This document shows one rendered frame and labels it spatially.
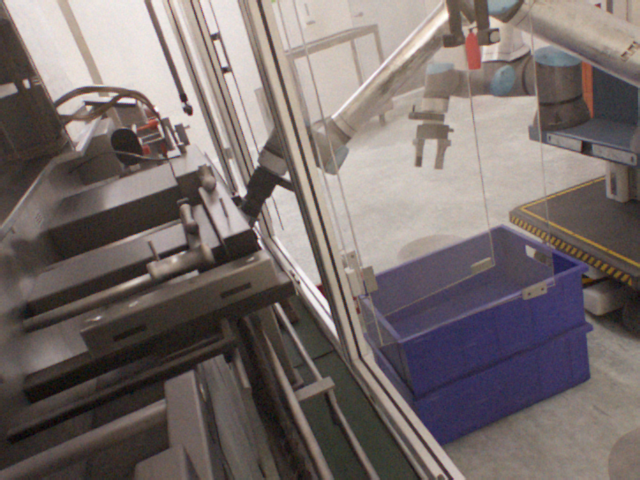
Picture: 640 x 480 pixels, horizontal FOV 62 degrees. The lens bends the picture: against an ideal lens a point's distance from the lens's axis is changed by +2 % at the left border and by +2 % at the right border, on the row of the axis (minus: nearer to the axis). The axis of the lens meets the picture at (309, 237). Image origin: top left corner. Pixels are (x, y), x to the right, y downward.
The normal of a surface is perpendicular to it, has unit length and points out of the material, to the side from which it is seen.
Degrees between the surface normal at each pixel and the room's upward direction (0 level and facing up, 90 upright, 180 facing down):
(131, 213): 90
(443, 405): 90
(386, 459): 2
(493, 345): 90
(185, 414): 0
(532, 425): 0
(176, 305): 90
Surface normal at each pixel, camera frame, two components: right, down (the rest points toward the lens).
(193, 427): -0.26, -0.88
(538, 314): 0.28, 0.32
